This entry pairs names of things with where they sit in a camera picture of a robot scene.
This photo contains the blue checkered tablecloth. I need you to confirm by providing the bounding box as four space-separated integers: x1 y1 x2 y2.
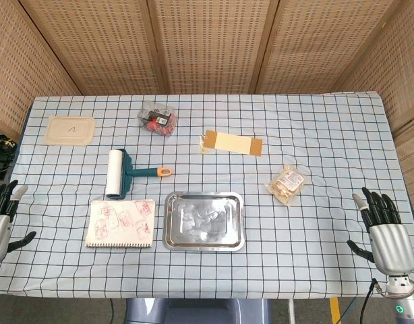
0 90 414 300

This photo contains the black equipment with yellow cables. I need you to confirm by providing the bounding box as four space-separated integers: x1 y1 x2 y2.
0 134 18 181

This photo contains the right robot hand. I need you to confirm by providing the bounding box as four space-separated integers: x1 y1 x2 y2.
347 187 414 275

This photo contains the spiral notebook with red drawings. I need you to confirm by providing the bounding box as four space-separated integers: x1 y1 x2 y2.
84 198 156 250

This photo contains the teal lint roller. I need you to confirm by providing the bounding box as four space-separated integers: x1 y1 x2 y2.
104 148 175 200

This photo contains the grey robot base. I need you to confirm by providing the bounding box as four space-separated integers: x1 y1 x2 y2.
124 297 272 324

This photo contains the black cable at right wrist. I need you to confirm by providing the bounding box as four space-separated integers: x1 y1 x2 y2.
358 277 383 324

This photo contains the woven bamboo folding screen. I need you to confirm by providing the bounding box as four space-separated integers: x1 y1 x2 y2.
0 0 414 203

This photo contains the beige lunch box lid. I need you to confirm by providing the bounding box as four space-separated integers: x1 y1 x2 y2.
45 115 96 146

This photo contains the packaged snack bag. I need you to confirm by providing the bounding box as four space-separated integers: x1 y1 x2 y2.
268 164 312 206

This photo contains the stainless steel tray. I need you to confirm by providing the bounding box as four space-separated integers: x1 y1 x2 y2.
162 191 245 252

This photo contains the bag of red and black items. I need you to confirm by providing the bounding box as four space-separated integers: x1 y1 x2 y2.
137 100 178 137

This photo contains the brown and cream paper bookmark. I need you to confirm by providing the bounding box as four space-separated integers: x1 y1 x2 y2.
198 130 264 158

